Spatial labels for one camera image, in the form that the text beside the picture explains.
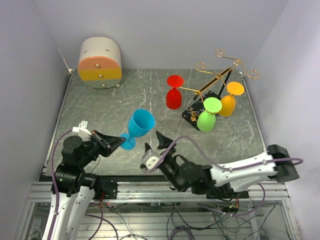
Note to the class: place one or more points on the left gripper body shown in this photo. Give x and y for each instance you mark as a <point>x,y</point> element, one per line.
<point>93,148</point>

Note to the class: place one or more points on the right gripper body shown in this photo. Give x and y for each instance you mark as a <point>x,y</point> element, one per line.
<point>172,166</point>

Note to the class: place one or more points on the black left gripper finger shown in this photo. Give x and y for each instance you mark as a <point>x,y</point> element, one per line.
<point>115,150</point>
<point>107,141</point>

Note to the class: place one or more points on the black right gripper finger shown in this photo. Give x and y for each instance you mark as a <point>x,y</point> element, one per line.
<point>163,141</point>
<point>148,152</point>

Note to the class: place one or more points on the blue wine glass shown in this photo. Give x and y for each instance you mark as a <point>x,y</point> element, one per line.
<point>140,123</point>

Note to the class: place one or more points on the orange wine glass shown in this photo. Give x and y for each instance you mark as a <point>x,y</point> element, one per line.
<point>229,101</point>

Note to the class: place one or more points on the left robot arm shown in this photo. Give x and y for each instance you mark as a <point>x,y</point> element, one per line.
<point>72,187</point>

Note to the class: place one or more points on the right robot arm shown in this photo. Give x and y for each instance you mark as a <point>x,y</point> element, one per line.
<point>222,181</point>

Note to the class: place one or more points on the red wine glass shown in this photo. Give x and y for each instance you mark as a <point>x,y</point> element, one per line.
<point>174,96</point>

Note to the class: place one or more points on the green wine glass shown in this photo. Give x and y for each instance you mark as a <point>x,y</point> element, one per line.
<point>207,119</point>

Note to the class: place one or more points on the gold wine glass rack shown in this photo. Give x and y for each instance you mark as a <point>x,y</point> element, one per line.
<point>221,76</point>

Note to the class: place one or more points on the round three-drawer cabinet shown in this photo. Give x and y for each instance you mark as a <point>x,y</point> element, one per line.
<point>99,64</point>

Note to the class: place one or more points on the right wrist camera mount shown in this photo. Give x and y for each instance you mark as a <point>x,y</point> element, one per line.
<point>150,165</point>

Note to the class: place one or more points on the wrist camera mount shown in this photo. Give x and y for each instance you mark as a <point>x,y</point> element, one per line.
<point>150,165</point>
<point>82,131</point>

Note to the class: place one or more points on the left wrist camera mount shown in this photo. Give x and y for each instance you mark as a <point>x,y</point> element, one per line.
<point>82,131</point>

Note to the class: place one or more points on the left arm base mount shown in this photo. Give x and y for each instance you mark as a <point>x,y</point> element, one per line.
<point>101,186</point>

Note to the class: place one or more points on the aluminium rail frame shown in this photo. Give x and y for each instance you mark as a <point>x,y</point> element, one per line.
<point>154,192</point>

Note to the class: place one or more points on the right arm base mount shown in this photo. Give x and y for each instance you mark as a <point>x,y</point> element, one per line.
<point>226,194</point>

